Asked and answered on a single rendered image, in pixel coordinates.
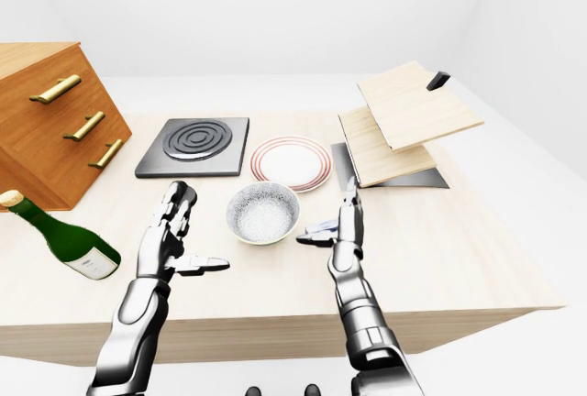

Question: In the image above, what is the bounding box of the wooden rack with dark base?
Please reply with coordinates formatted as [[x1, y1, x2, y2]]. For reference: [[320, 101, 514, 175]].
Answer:
[[330, 60, 486, 191]]

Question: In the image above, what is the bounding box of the flat dark stove plate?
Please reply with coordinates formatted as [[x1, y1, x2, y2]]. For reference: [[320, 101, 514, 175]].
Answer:
[[134, 116, 251, 180]]

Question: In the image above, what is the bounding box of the green glass bottle with cork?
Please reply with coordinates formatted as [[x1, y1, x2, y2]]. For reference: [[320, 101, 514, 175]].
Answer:
[[0, 189, 123, 281]]

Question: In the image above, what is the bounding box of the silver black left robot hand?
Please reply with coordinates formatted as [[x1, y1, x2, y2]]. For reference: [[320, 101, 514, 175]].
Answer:
[[135, 180, 231, 283]]

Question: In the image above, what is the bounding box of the brass drawer handle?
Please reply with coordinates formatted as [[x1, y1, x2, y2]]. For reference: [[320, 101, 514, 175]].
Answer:
[[87, 138, 124, 171], [62, 111, 106, 143], [28, 74, 83, 105]]

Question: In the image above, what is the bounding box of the blue white cream cheese box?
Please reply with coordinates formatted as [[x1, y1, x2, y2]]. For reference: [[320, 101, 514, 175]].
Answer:
[[305, 218, 340, 237]]

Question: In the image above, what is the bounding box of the wooden cabinet with drawers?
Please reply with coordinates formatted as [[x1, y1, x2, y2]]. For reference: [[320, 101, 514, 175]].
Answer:
[[0, 41, 133, 213]]

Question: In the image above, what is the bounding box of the wooden cabinet drawer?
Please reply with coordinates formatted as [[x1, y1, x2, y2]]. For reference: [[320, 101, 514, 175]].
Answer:
[[0, 44, 99, 143], [27, 104, 133, 212], [0, 75, 116, 177]]

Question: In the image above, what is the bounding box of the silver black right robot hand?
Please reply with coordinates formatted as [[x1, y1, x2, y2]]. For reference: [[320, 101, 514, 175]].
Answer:
[[295, 176, 367, 281]]

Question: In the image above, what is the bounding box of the patterned grey white bowl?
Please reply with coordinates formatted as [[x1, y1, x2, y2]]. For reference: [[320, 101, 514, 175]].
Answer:
[[225, 181, 302, 247]]

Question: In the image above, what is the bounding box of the small black block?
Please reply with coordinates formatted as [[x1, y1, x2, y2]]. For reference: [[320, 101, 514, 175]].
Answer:
[[426, 71, 452, 93]]

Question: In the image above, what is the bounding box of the white plate with red rings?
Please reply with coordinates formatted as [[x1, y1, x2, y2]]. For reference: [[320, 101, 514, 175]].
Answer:
[[249, 136, 333, 194]]

